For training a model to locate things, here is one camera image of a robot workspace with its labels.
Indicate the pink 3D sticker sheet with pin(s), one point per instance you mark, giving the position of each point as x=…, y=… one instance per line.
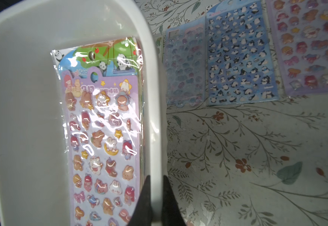
x=300, y=35
x=103, y=132

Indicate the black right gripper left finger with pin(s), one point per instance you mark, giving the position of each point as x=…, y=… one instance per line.
x=143, y=213

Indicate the light blue sticker sheet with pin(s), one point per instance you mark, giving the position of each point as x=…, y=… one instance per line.
x=184, y=63

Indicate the panda sticker sheet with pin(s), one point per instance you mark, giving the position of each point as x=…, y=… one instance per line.
x=103, y=59

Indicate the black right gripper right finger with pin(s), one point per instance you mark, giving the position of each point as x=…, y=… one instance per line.
x=171, y=215

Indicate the white plastic storage tray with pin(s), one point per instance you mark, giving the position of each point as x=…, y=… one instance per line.
x=33, y=163

